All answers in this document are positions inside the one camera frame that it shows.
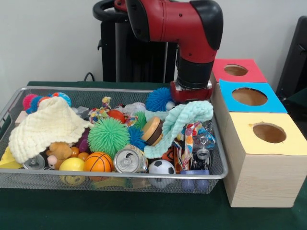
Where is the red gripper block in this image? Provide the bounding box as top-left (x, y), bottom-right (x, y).
top-left (170, 86), bottom-right (213, 104)

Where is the mint green waffle cloth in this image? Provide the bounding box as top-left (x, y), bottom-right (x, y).
top-left (143, 100), bottom-right (214, 159)

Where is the colourful patterned cloth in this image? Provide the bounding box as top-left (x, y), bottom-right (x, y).
top-left (172, 121), bottom-right (203, 173)

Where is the wooden three-hole box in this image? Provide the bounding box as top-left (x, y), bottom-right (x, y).
top-left (203, 58), bottom-right (307, 208)

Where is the clear mesh bin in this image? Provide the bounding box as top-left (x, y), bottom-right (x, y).
top-left (0, 86), bottom-right (229, 195)

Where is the large blue spiky ball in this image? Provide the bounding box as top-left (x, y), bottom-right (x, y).
top-left (145, 88), bottom-right (175, 113)

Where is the round wooden disc toy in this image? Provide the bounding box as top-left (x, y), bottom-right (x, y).
top-left (141, 115), bottom-right (164, 146)

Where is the small soccer ball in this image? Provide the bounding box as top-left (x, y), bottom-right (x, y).
top-left (148, 160), bottom-right (176, 188)

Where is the silver drink can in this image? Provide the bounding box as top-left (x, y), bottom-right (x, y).
top-left (114, 145), bottom-right (148, 173)

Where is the green spiky ball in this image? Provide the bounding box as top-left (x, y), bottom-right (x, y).
top-left (87, 117), bottom-right (130, 158)

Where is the black panel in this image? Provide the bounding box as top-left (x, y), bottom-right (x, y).
top-left (276, 16), bottom-right (307, 118)

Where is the small orange basketball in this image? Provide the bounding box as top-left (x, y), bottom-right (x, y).
top-left (83, 152), bottom-right (115, 173)

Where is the yellow ball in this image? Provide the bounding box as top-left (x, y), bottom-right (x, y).
top-left (59, 157), bottom-right (85, 173)

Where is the small brown teddy bear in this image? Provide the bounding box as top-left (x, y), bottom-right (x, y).
top-left (46, 142), bottom-right (72, 170)

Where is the cream waffle cloth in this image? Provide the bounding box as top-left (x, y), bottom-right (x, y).
top-left (8, 96), bottom-right (92, 164)

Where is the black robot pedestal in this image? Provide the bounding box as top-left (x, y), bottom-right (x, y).
top-left (93, 0), bottom-right (181, 83)

